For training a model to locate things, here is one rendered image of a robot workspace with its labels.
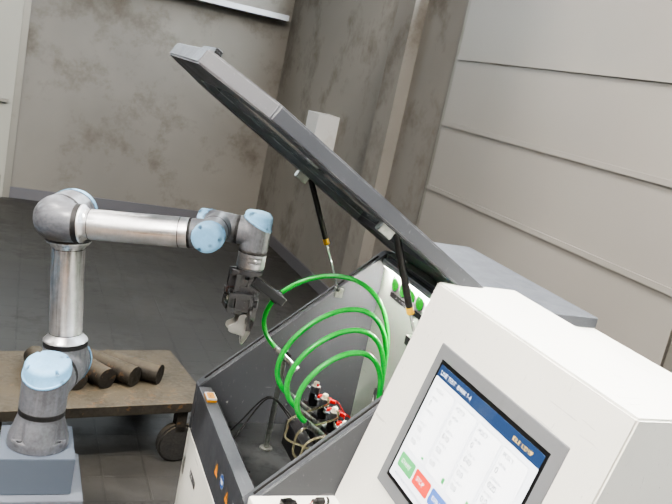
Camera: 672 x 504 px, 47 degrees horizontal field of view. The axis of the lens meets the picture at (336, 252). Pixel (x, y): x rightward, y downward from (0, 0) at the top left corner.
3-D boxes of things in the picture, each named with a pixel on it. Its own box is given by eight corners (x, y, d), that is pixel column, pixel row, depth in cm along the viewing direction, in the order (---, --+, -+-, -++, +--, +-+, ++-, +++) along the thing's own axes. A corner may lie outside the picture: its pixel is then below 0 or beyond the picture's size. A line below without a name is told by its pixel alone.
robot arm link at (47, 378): (9, 412, 193) (15, 362, 190) (30, 391, 206) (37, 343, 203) (56, 421, 194) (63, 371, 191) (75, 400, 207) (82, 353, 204)
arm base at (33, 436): (5, 456, 192) (9, 420, 190) (7, 427, 205) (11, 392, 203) (69, 456, 198) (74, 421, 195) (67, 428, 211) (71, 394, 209)
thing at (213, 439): (190, 432, 247) (198, 385, 243) (204, 432, 248) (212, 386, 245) (230, 553, 191) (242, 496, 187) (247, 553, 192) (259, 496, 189)
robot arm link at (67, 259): (31, 394, 205) (35, 191, 193) (52, 373, 220) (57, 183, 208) (76, 399, 205) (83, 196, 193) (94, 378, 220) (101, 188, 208)
